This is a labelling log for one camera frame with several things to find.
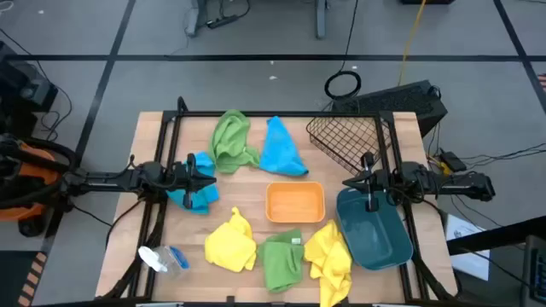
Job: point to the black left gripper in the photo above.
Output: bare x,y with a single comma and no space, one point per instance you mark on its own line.
188,179

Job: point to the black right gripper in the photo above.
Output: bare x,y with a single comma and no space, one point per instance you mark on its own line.
372,181

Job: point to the blue microfiber towel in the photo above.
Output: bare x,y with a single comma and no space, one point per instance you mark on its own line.
279,153
205,200

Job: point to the green microfiber towel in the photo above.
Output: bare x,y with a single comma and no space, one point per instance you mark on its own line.
279,264
230,140

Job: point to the yellow microfiber towel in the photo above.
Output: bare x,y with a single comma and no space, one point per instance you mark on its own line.
328,260
228,249

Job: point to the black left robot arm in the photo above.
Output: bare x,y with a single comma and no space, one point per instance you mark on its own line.
106,181

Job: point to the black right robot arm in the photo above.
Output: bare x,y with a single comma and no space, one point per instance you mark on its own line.
448,185

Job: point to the teal plastic basket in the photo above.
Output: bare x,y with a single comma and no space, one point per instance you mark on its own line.
375,239

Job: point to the orange plastic basket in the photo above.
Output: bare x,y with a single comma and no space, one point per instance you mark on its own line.
294,202

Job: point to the clear spray bottle white trigger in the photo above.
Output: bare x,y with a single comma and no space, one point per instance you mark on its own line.
164,259

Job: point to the black computer tower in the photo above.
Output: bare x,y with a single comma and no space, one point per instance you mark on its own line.
396,102

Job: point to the black power adapter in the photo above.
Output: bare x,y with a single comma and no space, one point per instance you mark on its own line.
453,161

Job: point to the white paper sheet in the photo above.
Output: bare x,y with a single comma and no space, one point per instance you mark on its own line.
469,256

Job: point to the black desk edge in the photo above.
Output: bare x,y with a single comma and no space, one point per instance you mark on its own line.
503,234

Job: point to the black power strip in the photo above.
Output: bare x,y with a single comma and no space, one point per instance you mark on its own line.
222,21

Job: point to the grey desk leg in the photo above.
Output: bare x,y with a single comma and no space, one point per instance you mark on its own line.
194,19
321,19

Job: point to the orange and black vacuum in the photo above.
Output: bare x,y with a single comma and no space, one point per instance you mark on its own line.
38,168

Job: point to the dark equipment cabinet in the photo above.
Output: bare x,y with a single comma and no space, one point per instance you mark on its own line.
535,273

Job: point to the black box device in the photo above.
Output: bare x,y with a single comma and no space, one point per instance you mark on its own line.
25,85

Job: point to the dark mat with striped edge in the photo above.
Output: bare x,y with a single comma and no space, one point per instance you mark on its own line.
17,281

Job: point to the black metal table frame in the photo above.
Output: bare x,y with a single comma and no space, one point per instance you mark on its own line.
277,114

